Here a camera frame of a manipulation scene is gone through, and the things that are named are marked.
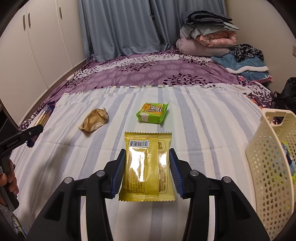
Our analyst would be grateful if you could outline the person's left hand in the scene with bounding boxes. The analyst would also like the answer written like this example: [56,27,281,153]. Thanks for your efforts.
[1,160,19,195]

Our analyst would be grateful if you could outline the striped white-blue bed cover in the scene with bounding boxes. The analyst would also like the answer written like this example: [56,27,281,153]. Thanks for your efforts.
[11,84,261,240]

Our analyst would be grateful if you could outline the cream perforated plastic basket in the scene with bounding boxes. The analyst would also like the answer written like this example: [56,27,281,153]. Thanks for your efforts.
[245,108,295,240]

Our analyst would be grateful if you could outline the blue fleece blanket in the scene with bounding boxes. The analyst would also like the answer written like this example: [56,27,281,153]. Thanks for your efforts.
[211,53,273,83]

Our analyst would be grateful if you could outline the black backpack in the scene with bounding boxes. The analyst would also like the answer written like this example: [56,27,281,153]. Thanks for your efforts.
[271,77,296,113]

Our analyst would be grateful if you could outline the yellow foil packet with barcode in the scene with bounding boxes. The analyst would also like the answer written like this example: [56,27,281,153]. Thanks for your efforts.
[119,132,176,202]

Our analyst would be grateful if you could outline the large green snack bag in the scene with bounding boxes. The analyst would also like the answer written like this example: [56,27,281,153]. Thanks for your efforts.
[281,141,295,185]

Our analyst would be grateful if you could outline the small green cracker pack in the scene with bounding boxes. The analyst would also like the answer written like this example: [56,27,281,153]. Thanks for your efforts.
[136,102,169,124]

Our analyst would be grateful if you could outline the stack of folded quilts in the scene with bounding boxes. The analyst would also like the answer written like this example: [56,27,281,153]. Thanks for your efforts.
[176,10,239,57]

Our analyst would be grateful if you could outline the white wardrobe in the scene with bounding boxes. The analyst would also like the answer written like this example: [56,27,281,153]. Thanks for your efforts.
[1,1,86,125]

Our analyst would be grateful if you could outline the purple floral bedsheet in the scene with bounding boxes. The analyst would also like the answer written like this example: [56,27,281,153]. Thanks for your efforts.
[19,48,271,130]

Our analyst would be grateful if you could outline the tan pastry wrapper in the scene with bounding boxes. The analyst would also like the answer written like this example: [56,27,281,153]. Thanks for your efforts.
[78,108,109,133]

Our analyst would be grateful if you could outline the black-white patterned garment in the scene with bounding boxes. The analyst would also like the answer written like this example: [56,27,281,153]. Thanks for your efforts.
[230,44,264,62]

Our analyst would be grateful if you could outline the beige wall socket plate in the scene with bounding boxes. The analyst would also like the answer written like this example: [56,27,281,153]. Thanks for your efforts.
[292,45,296,57]

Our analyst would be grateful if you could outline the blue-grey curtain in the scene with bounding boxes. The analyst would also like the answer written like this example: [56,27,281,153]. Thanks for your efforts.
[78,0,227,62]

